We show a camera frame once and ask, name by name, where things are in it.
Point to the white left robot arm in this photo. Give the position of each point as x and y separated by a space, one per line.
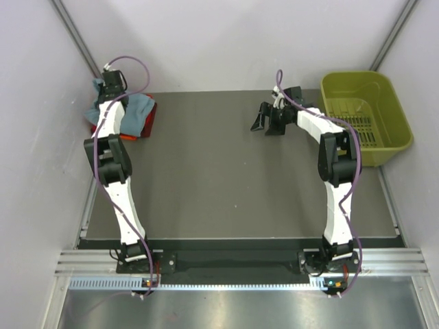
112 170

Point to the olive green plastic basket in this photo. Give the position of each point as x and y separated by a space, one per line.
367 101

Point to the folded red t shirt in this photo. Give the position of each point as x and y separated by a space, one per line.
151 118

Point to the corner aluminium profile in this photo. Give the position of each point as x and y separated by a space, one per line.
397 27
75 35

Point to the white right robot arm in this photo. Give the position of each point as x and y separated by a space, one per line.
338 167

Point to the aluminium front frame rail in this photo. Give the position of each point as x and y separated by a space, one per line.
375 262

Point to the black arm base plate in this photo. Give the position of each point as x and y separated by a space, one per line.
295 262

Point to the light blue t shirt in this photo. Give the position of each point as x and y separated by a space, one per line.
133 122

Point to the right corner aluminium profile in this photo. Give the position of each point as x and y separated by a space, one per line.
397 27

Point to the folded orange t shirt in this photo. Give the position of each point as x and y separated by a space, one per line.
128 138

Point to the left corner aluminium profile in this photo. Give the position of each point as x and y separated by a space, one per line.
75 35

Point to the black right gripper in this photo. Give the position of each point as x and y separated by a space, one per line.
267 110

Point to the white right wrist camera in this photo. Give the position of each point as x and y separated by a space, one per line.
279 100

